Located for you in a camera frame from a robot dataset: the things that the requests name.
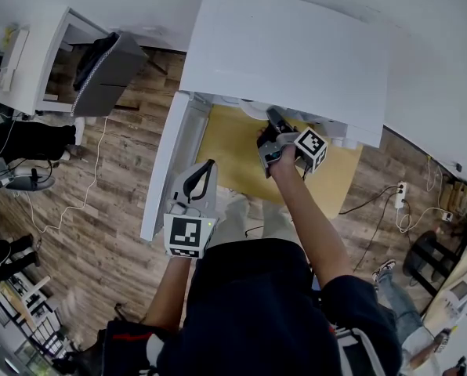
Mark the person's right hand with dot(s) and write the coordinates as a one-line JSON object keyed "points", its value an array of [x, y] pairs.
{"points": [[284, 160]]}

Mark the grey chair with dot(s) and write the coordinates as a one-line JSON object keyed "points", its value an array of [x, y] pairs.
{"points": [[112, 77]]}

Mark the white open-front desk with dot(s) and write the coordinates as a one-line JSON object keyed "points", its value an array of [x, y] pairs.
{"points": [[30, 73]]}

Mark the person's right forearm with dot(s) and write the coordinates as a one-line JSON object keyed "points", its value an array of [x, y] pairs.
{"points": [[312, 225]]}

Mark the person's left forearm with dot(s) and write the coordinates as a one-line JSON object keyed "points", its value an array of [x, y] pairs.
{"points": [[167, 288]]}

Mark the white power strip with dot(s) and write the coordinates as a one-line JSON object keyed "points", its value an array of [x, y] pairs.
{"points": [[401, 195]]}

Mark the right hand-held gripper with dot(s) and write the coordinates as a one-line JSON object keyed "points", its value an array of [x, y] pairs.
{"points": [[311, 147]]}

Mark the white plate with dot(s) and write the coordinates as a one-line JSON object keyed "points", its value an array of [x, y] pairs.
{"points": [[255, 110]]}

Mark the grey office chair base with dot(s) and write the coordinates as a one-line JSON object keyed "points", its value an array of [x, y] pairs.
{"points": [[26, 180]]}

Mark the person's beige trousers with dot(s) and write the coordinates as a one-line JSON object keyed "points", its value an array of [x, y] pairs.
{"points": [[237, 221]]}

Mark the person's dark shirt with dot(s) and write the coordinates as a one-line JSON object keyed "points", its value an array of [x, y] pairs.
{"points": [[257, 308]]}

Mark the black jacket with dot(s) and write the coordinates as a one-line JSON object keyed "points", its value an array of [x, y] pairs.
{"points": [[90, 61]]}

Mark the black and red backpack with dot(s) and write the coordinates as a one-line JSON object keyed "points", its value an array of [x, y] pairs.
{"points": [[116, 347]]}

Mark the black stool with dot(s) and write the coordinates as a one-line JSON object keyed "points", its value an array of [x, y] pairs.
{"points": [[429, 257]]}

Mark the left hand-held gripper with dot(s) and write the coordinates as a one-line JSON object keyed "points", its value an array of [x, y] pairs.
{"points": [[186, 231]]}

